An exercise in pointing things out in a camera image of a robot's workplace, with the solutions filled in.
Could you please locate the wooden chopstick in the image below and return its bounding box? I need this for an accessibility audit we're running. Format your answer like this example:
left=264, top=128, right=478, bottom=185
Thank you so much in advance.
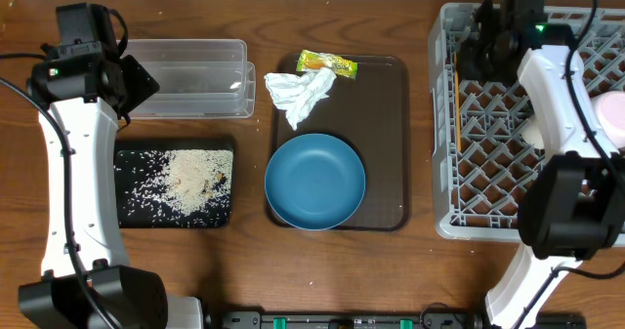
left=452, top=50, right=461, bottom=153
left=455, top=72, right=462, bottom=153

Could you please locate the cream plastic cup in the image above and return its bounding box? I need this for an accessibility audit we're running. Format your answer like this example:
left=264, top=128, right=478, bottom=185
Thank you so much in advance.
left=521, top=116, right=544, bottom=149

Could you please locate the pink bowl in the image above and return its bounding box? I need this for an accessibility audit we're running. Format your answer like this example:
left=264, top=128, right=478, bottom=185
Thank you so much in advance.
left=592, top=91, right=625, bottom=150

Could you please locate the rice food waste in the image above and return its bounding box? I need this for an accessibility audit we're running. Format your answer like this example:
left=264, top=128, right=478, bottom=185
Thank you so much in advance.
left=116, top=148, right=234, bottom=226

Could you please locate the yellow green snack wrapper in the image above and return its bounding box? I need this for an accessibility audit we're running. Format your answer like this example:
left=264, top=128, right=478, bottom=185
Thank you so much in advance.
left=296, top=50, right=358, bottom=79

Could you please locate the white napkin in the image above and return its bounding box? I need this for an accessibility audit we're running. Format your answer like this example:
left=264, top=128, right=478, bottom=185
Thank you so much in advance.
left=265, top=67, right=337, bottom=131

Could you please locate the dark blue plate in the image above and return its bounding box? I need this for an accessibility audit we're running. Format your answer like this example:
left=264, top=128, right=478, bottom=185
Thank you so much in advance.
left=265, top=134, right=366, bottom=230

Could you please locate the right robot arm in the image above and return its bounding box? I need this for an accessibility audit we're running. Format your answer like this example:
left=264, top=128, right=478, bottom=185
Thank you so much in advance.
left=457, top=0, right=624, bottom=328

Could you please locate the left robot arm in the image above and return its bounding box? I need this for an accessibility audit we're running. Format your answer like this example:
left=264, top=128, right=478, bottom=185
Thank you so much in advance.
left=1, top=38, right=204, bottom=328

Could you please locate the grey dishwasher rack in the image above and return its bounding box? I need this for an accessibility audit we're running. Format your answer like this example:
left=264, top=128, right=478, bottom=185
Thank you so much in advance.
left=428, top=3, right=624, bottom=242

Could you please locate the clear plastic bin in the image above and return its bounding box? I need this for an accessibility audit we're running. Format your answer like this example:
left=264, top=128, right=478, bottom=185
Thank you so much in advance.
left=126, top=39, right=256, bottom=119

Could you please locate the brown serving tray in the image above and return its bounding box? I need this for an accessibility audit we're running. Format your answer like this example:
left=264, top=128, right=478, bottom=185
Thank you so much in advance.
left=264, top=56, right=410, bottom=232

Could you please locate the black tray bin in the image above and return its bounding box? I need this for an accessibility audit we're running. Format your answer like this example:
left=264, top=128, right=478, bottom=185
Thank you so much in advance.
left=112, top=139, right=235, bottom=229

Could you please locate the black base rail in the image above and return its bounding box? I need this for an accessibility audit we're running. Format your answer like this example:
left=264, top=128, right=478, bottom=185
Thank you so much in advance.
left=214, top=309, right=588, bottom=329

